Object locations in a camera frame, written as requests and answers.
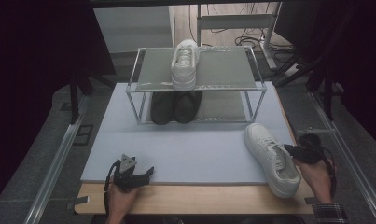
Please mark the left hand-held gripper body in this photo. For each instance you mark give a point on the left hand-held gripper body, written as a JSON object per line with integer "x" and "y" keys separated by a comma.
{"x": 126, "y": 174}

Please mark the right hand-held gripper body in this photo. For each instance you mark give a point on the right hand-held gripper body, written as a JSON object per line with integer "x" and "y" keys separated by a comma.
{"x": 308, "y": 149}

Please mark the white leather sneaker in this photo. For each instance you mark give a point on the white leather sneaker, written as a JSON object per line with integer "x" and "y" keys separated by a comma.
{"x": 275, "y": 161}
{"x": 184, "y": 68}

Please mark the black slip-on shoe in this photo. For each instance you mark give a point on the black slip-on shoe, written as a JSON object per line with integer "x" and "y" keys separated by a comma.
{"x": 162, "y": 107}
{"x": 185, "y": 107}

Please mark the metal two-shelf shoe rack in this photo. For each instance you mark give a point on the metal two-shelf shoe rack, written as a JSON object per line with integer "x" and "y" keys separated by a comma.
{"x": 226, "y": 68}

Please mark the person's left hand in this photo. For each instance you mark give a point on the person's left hand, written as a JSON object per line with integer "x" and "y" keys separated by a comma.
{"x": 122, "y": 202}

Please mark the person's right hand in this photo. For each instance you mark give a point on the person's right hand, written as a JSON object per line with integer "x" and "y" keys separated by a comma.
{"x": 316, "y": 180}

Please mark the light blue foam mat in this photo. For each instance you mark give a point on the light blue foam mat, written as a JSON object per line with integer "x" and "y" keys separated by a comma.
{"x": 182, "y": 149}

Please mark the black stand legs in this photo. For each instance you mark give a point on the black stand legs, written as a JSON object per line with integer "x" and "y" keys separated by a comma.
{"x": 76, "y": 93}
{"x": 316, "y": 81}

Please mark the grey panel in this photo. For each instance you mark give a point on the grey panel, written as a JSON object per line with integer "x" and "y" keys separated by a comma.
{"x": 132, "y": 28}

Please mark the aluminium rail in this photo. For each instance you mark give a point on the aluminium rail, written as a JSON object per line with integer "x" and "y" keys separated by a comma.
{"x": 347, "y": 161}
{"x": 52, "y": 171}

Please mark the white metal frame stand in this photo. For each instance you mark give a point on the white metal frame stand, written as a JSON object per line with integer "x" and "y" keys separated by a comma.
{"x": 235, "y": 21}

